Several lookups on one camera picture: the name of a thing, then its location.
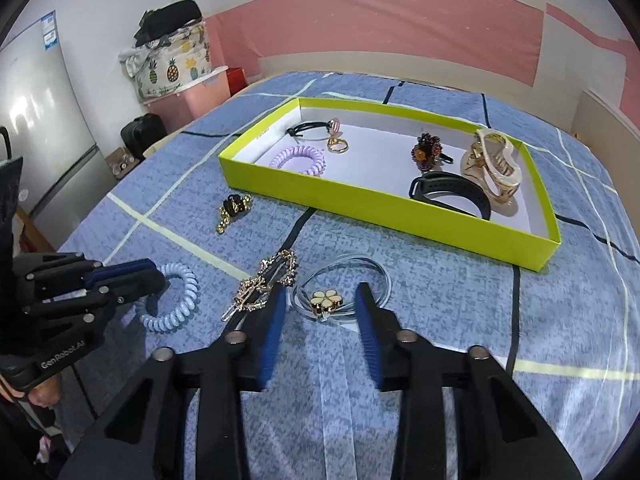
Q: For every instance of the pink plastic storage box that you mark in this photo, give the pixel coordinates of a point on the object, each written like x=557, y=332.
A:
x=195, y=102

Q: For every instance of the red box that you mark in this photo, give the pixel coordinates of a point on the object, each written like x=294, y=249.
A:
x=236, y=80

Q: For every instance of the black and gold hair clip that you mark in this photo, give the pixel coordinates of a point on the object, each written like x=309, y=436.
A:
x=234, y=205

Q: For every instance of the small cardboard box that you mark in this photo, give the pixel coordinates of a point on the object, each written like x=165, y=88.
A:
x=120, y=162

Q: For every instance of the black bag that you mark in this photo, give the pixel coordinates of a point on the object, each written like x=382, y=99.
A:
x=172, y=15

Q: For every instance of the blue label sticker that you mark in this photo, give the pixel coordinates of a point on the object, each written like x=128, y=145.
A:
x=48, y=30

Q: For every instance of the grey refrigerator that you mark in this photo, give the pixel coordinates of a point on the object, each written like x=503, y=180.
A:
x=50, y=125

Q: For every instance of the pineapple print storage bag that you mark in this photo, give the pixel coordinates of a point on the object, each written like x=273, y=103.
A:
x=170, y=72

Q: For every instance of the person's left hand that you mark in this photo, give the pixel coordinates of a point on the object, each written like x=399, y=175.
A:
x=45, y=390

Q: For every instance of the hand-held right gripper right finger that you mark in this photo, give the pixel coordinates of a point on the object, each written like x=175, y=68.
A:
x=372, y=340

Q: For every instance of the pearl white claw hair clip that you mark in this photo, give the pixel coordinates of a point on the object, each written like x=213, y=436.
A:
x=472, y=167

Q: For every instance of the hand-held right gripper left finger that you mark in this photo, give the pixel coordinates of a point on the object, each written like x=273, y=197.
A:
x=272, y=330

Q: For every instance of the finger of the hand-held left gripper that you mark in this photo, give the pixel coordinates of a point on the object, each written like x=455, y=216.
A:
x=140, y=287
x=125, y=270

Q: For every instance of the gold rhinestone hairpin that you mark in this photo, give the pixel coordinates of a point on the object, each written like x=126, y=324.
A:
x=248, y=290

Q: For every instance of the black wristband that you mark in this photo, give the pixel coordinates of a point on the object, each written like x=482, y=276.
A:
x=445, y=182

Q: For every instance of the beige headboard panel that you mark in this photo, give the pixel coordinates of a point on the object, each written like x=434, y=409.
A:
x=610, y=130

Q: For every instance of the dark clothing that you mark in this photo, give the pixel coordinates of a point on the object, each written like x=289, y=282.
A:
x=20, y=440

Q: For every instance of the yellow-green cardboard box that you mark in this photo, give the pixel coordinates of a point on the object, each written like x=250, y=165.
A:
x=350, y=200

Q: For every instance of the black backpack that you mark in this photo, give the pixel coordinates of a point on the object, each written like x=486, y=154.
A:
x=142, y=135

